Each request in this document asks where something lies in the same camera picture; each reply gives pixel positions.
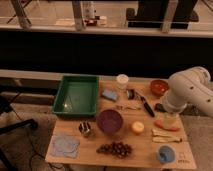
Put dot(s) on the bunch of dark grapes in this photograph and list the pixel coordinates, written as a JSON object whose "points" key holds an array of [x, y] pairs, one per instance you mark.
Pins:
{"points": [[118, 149]]}

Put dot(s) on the purple bowl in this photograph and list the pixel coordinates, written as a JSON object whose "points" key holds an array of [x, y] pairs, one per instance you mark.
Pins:
{"points": [[109, 121]]}

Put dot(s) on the blue sponge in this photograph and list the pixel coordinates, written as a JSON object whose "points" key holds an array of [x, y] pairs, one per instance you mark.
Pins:
{"points": [[110, 95]]}

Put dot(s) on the blue plastic cup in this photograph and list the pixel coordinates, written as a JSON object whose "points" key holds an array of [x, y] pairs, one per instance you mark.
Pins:
{"points": [[165, 154]]}

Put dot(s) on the yellow round fruit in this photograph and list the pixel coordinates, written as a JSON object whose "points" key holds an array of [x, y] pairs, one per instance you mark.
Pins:
{"points": [[137, 127]]}

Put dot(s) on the black rectangular block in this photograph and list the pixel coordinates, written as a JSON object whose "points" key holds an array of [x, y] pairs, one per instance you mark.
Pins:
{"points": [[159, 107]]}

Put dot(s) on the black handled knife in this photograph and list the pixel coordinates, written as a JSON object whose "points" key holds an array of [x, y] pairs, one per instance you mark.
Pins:
{"points": [[146, 105]]}

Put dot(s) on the white plastic cup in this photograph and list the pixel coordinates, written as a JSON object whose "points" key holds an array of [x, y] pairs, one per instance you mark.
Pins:
{"points": [[122, 81]]}

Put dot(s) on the metal cup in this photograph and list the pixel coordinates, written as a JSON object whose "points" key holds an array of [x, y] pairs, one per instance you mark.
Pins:
{"points": [[85, 129]]}

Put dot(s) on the green plastic tray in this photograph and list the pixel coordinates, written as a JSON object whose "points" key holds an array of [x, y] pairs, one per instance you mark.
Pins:
{"points": [[77, 97]]}

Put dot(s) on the blue cloth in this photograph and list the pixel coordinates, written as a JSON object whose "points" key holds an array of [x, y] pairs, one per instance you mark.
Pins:
{"points": [[64, 146]]}

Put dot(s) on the small metal utensil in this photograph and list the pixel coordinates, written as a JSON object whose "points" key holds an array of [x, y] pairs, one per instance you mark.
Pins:
{"points": [[120, 107]]}

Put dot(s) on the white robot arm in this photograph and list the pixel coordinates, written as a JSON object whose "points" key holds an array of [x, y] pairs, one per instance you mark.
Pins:
{"points": [[189, 86]]}

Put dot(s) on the small metal can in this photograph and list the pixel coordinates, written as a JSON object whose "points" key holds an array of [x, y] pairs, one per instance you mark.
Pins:
{"points": [[130, 94]]}

